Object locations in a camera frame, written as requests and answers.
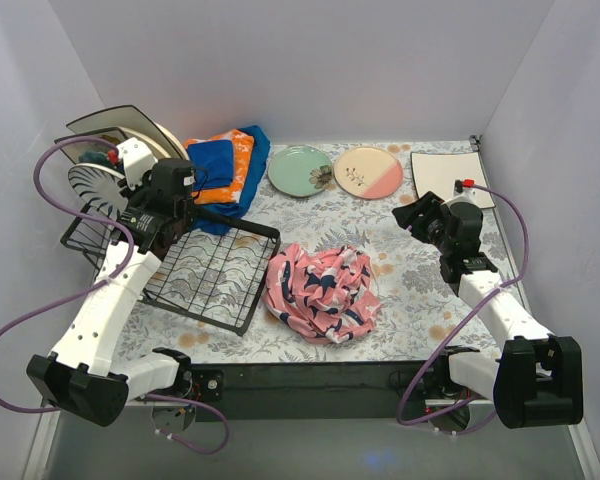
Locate white square black-rimmed plate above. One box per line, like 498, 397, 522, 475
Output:
411, 152, 487, 200

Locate cream and pink plate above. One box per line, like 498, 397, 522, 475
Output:
333, 146, 404, 200

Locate blue striped white plate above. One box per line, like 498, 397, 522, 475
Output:
68, 163, 127, 220

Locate mint green flower plate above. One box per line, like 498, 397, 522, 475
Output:
267, 146, 333, 198

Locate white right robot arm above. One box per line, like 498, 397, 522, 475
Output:
392, 181, 584, 429

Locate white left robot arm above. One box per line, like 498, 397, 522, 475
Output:
26, 159, 195, 426

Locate cream round plate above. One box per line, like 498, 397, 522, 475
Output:
156, 124, 189, 160

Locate blue and orange cloth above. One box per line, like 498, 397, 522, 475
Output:
184, 125, 270, 219

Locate teal round plate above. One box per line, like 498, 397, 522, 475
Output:
78, 150, 120, 169

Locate floral table mat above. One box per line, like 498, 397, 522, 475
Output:
74, 140, 541, 362

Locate rear white square plate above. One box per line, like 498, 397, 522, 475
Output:
66, 104, 162, 142

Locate pink navy patterned shorts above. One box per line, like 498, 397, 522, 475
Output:
263, 243, 381, 344

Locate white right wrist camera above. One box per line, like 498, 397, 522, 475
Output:
450, 179, 478, 206

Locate black wire dish rack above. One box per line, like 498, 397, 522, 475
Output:
89, 202, 280, 336

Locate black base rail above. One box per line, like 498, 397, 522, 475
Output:
179, 362, 481, 424

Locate aluminium frame rail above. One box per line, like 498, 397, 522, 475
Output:
25, 401, 600, 479

